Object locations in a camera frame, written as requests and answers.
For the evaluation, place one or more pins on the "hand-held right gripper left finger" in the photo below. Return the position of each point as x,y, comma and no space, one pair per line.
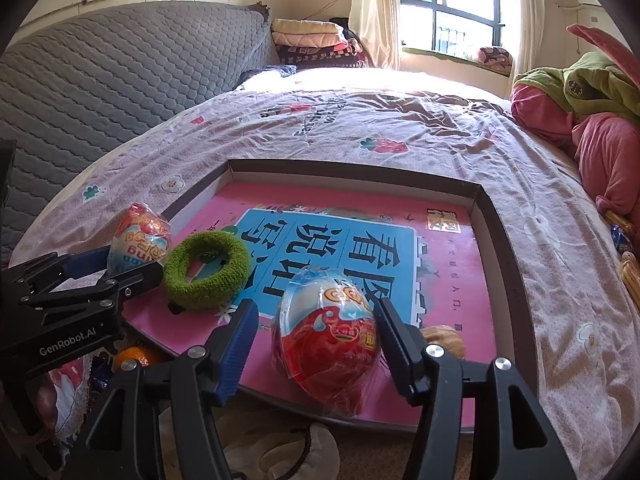
236,355

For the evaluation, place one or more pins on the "orange mandarin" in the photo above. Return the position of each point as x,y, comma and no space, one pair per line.
132,357

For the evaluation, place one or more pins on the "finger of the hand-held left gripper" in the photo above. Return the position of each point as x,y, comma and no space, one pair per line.
130,285
82,265

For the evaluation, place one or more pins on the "patterned cushion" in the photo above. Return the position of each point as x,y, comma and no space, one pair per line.
495,59

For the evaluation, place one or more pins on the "small yellow snack packet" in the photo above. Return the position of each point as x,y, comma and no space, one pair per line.
619,219

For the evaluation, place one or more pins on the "red toy egg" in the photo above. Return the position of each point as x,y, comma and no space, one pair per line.
325,355

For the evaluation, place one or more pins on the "pink quilted pad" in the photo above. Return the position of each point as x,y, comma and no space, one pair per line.
607,47

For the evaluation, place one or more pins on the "dark framed window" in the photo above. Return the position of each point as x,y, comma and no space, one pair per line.
460,5

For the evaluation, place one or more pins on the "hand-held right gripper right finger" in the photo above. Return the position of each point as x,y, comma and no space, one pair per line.
397,350

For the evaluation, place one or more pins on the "stack of folded blankets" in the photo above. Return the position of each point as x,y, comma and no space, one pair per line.
315,42

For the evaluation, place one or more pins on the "brown walnut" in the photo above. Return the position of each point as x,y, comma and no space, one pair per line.
445,340

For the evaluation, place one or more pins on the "pink and blue book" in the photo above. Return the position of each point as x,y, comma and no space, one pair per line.
460,280

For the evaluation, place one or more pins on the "purple cookie packet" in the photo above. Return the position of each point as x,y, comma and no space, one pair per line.
102,377

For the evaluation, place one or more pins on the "pink quilt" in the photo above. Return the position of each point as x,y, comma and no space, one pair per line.
610,155

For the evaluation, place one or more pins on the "grey quilted headboard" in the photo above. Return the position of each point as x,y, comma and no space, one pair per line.
110,80

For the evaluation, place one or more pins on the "green garment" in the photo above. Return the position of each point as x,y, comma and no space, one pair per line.
590,87

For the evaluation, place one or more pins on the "blue toy egg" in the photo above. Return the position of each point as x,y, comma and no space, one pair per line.
137,240

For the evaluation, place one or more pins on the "blue candy wrapper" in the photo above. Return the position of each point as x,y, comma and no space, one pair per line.
621,240

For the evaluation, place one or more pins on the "white patterned cloth bag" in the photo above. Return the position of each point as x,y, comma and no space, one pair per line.
280,450

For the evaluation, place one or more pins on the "dark shallow cardboard box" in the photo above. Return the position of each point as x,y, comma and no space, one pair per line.
510,270

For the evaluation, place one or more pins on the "green knitted hair scrunchie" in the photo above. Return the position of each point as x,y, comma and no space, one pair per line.
175,280

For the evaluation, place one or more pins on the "cream curtain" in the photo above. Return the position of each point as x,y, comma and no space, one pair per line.
527,15
372,15

